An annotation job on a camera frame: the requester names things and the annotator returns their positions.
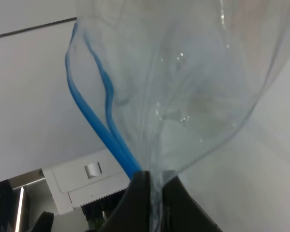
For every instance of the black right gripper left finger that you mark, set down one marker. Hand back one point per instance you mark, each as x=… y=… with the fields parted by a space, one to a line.
x=132 y=213

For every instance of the clear blue-zip plastic bag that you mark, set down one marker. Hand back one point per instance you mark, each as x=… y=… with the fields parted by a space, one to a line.
x=165 y=83

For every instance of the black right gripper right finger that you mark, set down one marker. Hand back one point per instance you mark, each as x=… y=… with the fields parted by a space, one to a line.
x=181 y=213

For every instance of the white cabinet with handle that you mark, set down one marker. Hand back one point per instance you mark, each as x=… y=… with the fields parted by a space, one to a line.
x=84 y=180

